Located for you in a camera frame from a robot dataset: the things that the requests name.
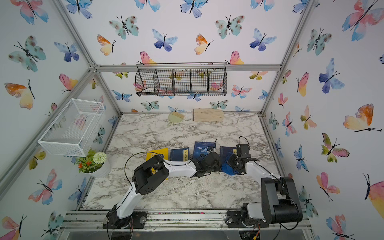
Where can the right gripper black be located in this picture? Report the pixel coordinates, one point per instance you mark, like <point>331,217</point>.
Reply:
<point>230,161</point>

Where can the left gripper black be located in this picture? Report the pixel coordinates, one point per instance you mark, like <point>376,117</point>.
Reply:
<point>218,167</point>

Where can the blue microfiber cloth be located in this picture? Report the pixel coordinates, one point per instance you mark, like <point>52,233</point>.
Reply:
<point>225,166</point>

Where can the blue Little Prince book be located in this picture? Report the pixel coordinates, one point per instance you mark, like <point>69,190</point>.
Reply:
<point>203,148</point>

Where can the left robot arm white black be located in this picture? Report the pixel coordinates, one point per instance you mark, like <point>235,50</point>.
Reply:
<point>121,215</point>

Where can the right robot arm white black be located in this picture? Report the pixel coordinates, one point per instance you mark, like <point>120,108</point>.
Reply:
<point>279,202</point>

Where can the navy yellow-label book right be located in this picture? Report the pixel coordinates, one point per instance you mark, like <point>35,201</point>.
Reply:
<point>226,153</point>

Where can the dark blue yellow-label book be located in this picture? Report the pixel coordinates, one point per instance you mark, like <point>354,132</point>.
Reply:
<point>180,155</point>

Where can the potted flowers white pot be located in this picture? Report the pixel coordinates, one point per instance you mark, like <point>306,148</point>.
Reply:
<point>95,164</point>

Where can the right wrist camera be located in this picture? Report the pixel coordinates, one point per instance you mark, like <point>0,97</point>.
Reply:
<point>243,150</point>

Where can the black wire wall basket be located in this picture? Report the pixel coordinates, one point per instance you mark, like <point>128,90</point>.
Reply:
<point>181,79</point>

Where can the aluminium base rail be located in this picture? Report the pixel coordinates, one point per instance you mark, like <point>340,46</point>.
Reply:
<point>165,220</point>

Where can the white mesh wall basket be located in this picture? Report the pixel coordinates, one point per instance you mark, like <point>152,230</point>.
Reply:
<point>73,131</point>

